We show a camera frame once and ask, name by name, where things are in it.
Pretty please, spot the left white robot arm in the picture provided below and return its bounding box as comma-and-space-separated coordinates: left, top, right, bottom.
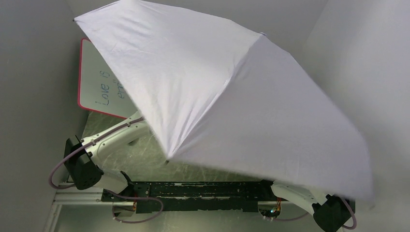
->
64, 112, 149, 194

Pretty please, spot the aluminium frame rail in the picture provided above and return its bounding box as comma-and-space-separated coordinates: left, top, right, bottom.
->
52, 187, 132, 206

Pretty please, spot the light purple folding umbrella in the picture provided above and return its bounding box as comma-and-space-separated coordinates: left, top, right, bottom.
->
75, 0, 374, 201

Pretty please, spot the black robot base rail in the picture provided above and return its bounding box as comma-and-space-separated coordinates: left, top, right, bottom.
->
101, 180, 277, 214

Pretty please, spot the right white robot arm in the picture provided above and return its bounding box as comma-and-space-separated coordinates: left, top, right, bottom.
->
271, 181, 357, 232

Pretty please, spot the red framed whiteboard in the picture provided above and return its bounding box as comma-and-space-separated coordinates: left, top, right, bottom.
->
77, 38, 138, 118

